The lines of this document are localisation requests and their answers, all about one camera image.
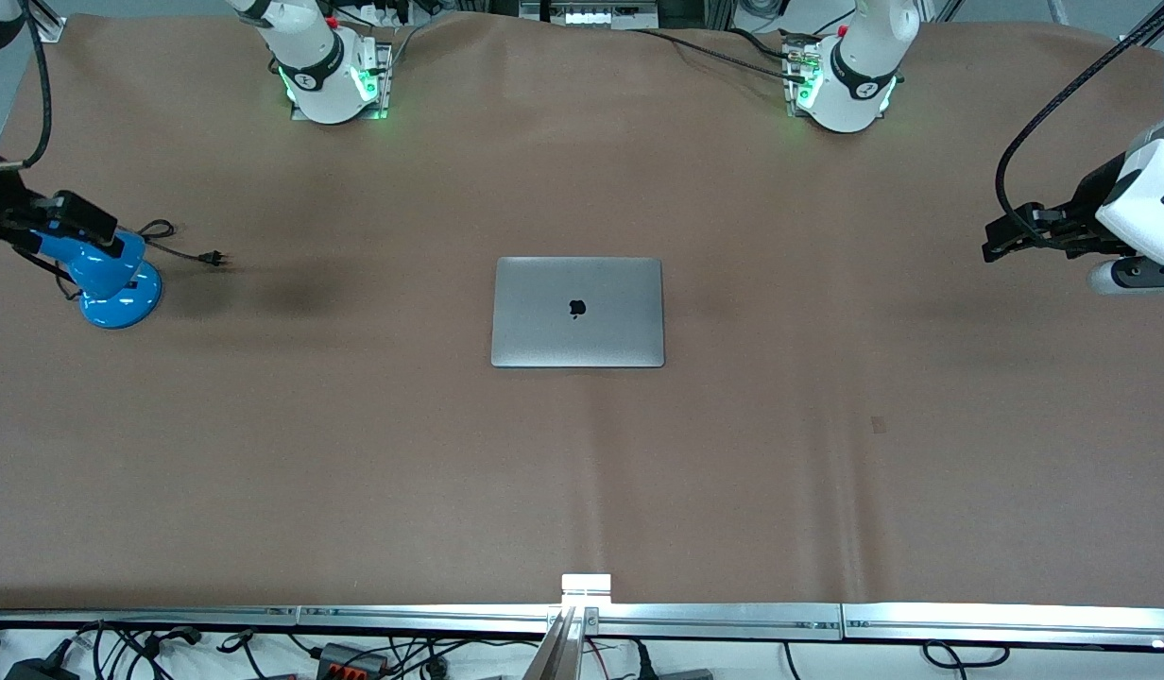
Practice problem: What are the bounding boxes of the black floor cable loop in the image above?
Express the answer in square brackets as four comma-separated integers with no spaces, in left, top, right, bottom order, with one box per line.
[922,639,1010,671]

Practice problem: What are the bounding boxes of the aluminium strut profile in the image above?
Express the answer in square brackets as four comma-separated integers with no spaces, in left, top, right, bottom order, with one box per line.
[522,604,585,680]

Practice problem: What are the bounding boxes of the aluminium frame post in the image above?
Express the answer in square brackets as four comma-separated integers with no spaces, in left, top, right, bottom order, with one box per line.
[1119,0,1164,47]
[13,0,69,44]

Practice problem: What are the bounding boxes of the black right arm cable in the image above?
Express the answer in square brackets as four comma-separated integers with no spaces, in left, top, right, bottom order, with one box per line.
[0,0,53,171]

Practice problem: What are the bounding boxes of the black cable bundle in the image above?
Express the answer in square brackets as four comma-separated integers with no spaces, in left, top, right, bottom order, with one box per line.
[627,26,810,84]

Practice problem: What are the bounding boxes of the tangled black floor cables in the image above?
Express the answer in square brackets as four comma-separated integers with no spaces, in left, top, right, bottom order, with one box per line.
[70,620,205,680]

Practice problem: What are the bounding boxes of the black power adapter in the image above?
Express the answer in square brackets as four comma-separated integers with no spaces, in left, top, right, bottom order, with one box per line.
[4,659,80,680]

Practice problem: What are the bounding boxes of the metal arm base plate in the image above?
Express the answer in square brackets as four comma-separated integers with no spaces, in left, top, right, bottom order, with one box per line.
[289,38,395,123]
[783,33,899,121]

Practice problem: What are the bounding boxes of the silver control box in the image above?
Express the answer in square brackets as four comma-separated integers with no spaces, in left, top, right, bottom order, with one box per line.
[520,0,660,30]

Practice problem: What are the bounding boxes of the aluminium table edge rail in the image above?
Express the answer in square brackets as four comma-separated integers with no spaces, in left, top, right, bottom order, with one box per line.
[841,603,1164,649]
[0,606,300,630]
[297,603,844,642]

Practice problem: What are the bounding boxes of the black orange connector box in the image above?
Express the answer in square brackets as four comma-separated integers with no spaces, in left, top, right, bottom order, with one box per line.
[316,641,391,677]

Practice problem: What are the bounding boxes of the grey laptop computer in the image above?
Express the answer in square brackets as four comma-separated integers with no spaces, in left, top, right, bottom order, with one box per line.
[490,256,666,369]

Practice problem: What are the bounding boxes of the brown table mat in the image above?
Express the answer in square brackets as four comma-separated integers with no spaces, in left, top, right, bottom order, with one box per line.
[0,11,1164,611]

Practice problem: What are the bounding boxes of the white metal bracket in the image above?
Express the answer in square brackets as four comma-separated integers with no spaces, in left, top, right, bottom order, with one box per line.
[560,572,613,606]

